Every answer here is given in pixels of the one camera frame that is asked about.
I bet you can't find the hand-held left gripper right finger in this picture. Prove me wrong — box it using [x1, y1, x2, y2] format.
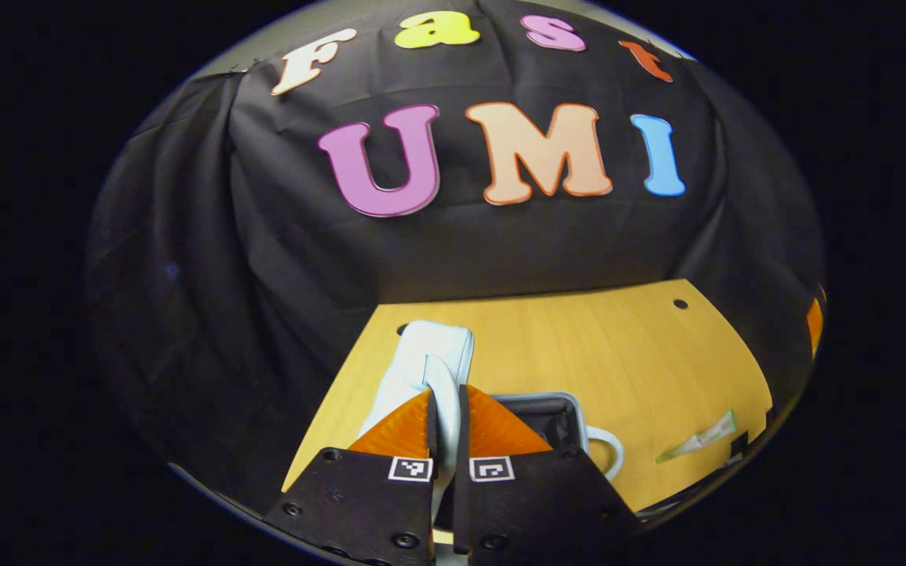
[453, 384, 643, 566]

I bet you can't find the black backdrop cloth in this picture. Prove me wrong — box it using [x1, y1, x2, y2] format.
[85, 0, 827, 520]

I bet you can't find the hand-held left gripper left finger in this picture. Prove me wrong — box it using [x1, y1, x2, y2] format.
[264, 389, 438, 566]

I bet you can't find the white green skincare tube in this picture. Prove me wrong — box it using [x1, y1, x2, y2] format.
[655, 410, 738, 465]

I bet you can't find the light blue suitcase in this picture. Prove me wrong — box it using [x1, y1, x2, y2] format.
[357, 318, 627, 566]

